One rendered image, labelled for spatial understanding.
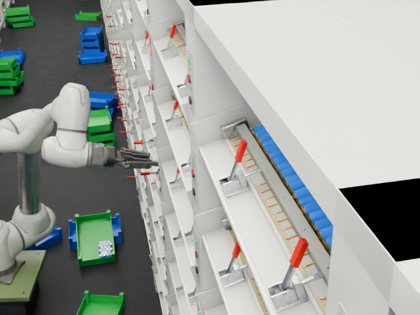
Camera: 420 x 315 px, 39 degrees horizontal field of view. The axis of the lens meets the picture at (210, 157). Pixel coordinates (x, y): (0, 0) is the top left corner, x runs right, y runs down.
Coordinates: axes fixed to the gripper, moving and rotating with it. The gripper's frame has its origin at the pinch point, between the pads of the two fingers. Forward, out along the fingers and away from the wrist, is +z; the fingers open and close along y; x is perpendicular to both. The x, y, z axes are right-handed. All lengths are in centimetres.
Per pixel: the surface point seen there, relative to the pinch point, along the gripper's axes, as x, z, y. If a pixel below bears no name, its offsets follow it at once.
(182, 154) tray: -31, -9, -58
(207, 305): -11, -6, -93
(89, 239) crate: 100, -7, 96
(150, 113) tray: -11.5, -2.8, 17.5
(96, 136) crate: 90, 3, 219
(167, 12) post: -58, -12, -23
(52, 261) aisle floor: 112, -26, 89
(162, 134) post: -20.5, -6.5, -22.3
